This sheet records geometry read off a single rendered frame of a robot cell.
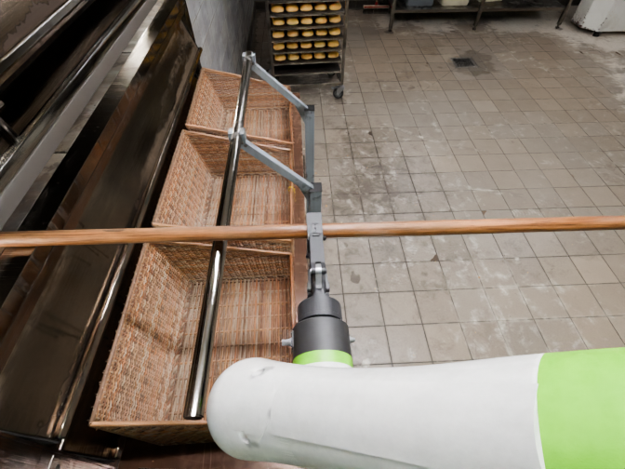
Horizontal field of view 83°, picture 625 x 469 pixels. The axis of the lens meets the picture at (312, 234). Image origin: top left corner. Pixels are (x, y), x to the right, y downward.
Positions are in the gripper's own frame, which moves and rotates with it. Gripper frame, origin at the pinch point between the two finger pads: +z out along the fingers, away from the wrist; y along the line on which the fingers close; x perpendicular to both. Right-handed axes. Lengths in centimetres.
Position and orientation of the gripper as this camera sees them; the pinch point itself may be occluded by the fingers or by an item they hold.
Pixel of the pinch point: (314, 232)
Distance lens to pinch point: 71.4
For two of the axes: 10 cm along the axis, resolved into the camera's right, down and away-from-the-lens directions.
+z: -0.4, -7.7, 6.4
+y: 0.0, 6.4, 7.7
